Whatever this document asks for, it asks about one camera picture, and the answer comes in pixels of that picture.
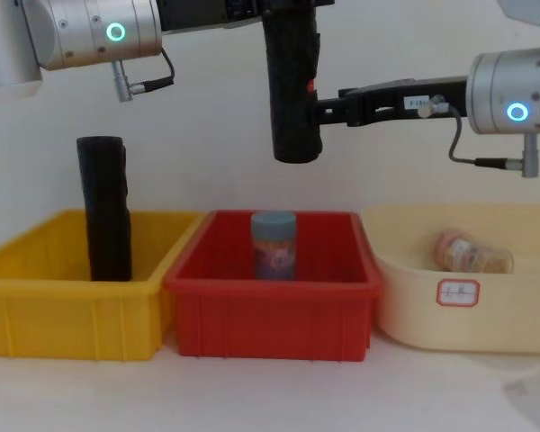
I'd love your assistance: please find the black cylindrical canister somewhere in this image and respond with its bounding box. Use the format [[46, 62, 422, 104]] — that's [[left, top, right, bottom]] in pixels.
[[76, 135, 134, 284], [261, 8, 324, 165]]

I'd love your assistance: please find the white red-bordered label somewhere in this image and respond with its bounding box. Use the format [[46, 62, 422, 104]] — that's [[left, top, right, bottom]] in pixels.
[[436, 277, 482, 309]]

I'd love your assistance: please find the right wrist cable with plug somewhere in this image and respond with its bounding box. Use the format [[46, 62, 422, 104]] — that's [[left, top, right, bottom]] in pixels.
[[418, 94, 540, 179]]

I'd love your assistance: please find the wrist cable with plug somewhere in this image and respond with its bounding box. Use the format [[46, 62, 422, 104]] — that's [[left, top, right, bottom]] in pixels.
[[112, 46, 176, 104], [418, 94, 540, 179]]

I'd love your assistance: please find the cream plastic bin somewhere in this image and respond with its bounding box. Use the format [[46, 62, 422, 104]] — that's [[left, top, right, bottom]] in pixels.
[[360, 203, 540, 356]]

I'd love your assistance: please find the yellow plastic bin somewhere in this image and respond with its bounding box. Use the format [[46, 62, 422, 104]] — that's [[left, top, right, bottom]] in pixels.
[[0, 209, 208, 363]]

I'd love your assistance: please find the jar with grey-blue lid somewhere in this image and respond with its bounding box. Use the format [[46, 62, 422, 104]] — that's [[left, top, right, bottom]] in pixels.
[[250, 211, 297, 282]]

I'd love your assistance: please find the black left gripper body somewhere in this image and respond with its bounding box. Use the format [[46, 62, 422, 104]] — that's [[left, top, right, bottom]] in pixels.
[[155, 0, 337, 35]]

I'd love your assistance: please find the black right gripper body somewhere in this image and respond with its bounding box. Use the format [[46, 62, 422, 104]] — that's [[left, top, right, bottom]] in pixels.
[[398, 75, 472, 122]]

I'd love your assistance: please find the red plastic bin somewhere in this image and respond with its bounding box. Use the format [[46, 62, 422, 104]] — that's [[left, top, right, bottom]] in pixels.
[[163, 209, 383, 363]]

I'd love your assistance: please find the clear jar with pink lid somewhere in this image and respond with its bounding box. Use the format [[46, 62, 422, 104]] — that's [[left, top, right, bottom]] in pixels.
[[433, 229, 516, 275]]

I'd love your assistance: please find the left wrist cable with plug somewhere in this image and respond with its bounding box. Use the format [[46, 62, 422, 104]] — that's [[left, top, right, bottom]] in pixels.
[[112, 46, 176, 104]]

